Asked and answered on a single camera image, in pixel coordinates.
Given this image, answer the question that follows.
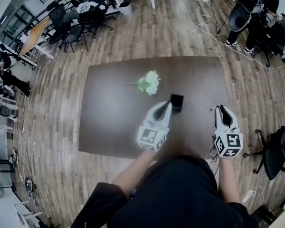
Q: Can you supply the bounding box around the black rounded backpack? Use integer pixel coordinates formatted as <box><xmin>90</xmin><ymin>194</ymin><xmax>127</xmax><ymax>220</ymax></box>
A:
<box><xmin>228</xmin><ymin>0</ymin><xmax>252</xmax><ymax>32</ymax></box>

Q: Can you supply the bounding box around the black mesh office chair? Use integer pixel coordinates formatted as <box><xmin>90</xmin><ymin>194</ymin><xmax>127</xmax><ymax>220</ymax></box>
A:
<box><xmin>243</xmin><ymin>124</ymin><xmax>285</xmax><ymax>181</ymax></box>

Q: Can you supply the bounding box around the long wooden desk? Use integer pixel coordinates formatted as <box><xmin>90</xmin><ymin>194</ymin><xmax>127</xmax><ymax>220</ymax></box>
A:
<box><xmin>18</xmin><ymin>17</ymin><xmax>55</xmax><ymax>67</ymax></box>

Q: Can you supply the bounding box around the white artificial flower bouquet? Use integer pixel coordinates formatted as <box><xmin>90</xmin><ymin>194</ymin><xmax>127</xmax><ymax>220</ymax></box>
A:
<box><xmin>124</xmin><ymin>70</ymin><xmax>162</xmax><ymax>96</ymax></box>

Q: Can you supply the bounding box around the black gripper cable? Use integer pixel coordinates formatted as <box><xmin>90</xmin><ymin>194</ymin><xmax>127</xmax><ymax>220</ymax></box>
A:
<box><xmin>210</xmin><ymin>146</ymin><xmax>220</xmax><ymax>175</ymax></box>

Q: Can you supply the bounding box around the person's black shirt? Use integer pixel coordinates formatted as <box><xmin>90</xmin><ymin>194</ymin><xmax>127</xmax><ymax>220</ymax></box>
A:
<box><xmin>71</xmin><ymin>154</ymin><xmax>259</xmax><ymax>228</ymax></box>

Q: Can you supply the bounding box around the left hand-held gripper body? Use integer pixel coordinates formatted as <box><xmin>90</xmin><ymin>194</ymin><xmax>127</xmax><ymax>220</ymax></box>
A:
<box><xmin>136</xmin><ymin>120</ymin><xmax>170</xmax><ymax>152</ymax></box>

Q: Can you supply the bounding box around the person's right forearm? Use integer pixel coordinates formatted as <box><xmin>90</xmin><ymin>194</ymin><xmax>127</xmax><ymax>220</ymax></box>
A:
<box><xmin>217</xmin><ymin>156</ymin><xmax>242</xmax><ymax>204</ymax></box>

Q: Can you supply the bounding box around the white trash bin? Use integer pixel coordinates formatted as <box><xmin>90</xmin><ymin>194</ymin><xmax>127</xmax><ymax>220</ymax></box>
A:
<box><xmin>118</xmin><ymin>1</ymin><xmax>133</xmax><ymax>16</ymax></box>

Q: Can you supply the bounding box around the long white cable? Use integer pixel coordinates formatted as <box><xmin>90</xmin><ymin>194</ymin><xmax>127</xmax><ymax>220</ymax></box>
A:
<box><xmin>186</xmin><ymin>0</ymin><xmax>285</xmax><ymax>68</ymax></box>

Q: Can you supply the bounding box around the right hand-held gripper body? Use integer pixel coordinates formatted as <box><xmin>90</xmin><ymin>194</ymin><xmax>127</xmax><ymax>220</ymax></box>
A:
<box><xmin>214</xmin><ymin>126</ymin><xmax>244</xmax><ymax>158</ymax></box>

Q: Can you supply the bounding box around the black square vase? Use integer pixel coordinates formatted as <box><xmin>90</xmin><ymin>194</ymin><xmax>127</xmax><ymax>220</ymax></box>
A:
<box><xmin>170</xmin><ymin>93</ymin><xmax>185</xmax><ymax>114</ymax></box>

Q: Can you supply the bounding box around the small white table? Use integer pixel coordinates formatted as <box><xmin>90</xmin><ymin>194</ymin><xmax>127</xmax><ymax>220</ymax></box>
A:
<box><xmin>13</xmin><ymin>199</ymin><xmax>42</xmax><ymax>225</ymax></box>

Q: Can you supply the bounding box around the person's left forearm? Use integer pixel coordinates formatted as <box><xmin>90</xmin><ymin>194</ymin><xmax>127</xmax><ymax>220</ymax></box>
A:
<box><xmin>111</xmin><ymin>150</ymin><xmax>155</xmax><ymax>194</ymax></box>

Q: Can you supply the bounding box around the round cable reel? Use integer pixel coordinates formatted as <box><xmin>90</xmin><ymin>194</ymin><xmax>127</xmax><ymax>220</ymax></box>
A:
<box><xmin>25</xmin><ymin>176</ymin><xmax>34</xmax><ymax>192</ymax></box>
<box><xmin>9</xmin><ymin>148</ymin><xmax>19</xmax><ymax>164</ymax></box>

